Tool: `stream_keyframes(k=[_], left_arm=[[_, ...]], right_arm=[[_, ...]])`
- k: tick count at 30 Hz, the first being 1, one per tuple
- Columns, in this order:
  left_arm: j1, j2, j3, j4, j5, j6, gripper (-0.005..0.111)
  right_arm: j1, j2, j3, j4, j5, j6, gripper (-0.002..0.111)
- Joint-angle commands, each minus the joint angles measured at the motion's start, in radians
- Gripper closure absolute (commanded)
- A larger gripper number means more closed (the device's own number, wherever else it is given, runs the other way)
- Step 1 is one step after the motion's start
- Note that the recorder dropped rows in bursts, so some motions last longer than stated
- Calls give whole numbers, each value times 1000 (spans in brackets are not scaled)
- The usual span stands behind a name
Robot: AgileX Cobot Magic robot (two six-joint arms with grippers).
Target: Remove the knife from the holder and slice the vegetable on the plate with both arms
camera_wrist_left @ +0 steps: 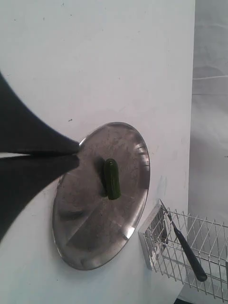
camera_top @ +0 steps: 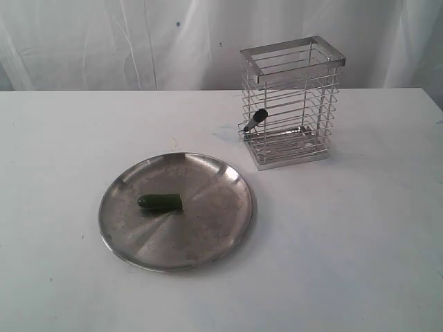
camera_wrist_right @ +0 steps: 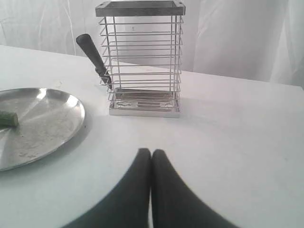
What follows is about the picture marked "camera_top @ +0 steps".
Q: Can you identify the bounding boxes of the black handled kitchen knife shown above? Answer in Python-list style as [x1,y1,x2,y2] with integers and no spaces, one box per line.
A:
[243,109,268,133]

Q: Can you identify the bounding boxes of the green cucumber piece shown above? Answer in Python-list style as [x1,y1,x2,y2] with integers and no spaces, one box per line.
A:
[137,194,183,211]

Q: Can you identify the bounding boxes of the wire metal utensil holder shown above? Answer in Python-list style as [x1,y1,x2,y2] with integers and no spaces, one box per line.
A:
[238,35,346,170]

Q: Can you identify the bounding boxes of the round stainless steel plate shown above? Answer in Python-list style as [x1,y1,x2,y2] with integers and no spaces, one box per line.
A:
[98,153,255,272]

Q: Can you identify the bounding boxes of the white backdrop curtain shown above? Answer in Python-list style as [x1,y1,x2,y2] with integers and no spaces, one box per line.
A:
[1,1,442,98]

